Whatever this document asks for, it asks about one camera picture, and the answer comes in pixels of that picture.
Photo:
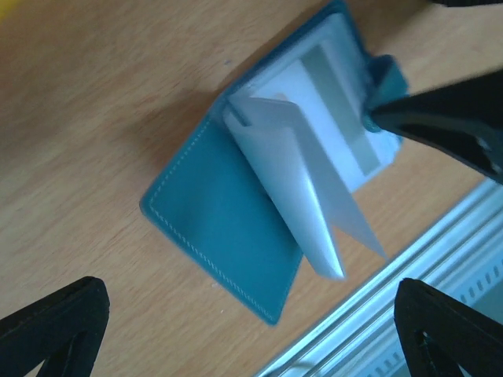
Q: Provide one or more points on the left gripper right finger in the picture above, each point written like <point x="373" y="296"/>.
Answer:
<point x="441" y="336"/>

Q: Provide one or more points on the slotted cable duct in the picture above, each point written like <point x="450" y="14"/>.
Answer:
<point x="382" y="353"/>

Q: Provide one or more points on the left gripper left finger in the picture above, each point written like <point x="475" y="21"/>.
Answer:
<point x="61" y="333"/>

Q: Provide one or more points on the white card in holder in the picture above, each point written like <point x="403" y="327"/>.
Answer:
<point x="311" y="83"/>

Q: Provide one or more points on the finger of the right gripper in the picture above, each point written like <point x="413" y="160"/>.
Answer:
<point x="462" y="120"/>

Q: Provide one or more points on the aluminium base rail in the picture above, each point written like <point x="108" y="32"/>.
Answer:
<point x="460" y="255"/>

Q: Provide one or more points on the blue leather card holder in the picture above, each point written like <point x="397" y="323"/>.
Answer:
<point x="252" y="192"/>

